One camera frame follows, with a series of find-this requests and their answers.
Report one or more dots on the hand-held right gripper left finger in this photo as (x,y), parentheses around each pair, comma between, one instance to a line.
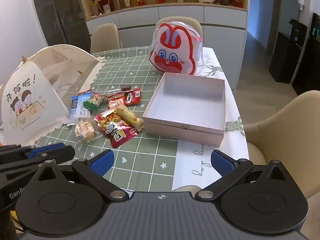
(103,162)

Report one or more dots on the red white snack packet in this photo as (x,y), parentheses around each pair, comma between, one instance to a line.
(116,102)

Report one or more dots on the black low cabinet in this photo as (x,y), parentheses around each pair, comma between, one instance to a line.
(282,60)

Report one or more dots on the beige dining chair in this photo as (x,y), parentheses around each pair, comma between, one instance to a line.
(195,25)
(105,37)
(280,130)

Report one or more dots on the bread roll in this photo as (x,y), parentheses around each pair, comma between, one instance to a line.
(86,130)

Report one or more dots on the white mesh food cover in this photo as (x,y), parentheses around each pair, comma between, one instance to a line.
(32,105)

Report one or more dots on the dark glass cabinet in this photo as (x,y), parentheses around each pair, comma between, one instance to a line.
(60,12)

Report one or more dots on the clear glass cup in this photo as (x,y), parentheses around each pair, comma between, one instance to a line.
(107,8)
(126,3)
(116,3)

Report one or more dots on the clear-wrapped pastry bar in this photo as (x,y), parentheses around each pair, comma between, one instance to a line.
(130,117)

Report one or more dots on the white leaf-print table runner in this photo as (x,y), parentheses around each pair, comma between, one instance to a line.
(190,160)

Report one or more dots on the red snacks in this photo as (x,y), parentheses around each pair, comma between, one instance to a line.
(120,138)

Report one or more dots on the green checked tablecloth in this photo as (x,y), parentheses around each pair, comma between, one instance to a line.
(140,67)

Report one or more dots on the brown chocolate cup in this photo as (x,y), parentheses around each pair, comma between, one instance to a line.
(126,88)

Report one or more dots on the blue white snack packet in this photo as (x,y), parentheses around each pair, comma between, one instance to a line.
(77,107)

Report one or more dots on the red crispy snack packet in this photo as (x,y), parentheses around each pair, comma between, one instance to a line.
(105,115)

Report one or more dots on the pink cardboard box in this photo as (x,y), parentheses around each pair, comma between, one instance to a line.
(175,130)

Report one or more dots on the red sachet white label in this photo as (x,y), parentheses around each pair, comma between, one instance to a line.
(133,97)

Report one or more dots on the green-edged yellow snack packet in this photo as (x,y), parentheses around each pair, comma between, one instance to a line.
(93,101)

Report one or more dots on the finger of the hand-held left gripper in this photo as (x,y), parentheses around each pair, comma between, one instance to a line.
(47,150)
(20,167)

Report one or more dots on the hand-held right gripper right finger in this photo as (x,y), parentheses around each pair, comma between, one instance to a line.
(222,162)

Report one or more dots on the red white rabbit bag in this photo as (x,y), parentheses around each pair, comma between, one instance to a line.
(172,50)

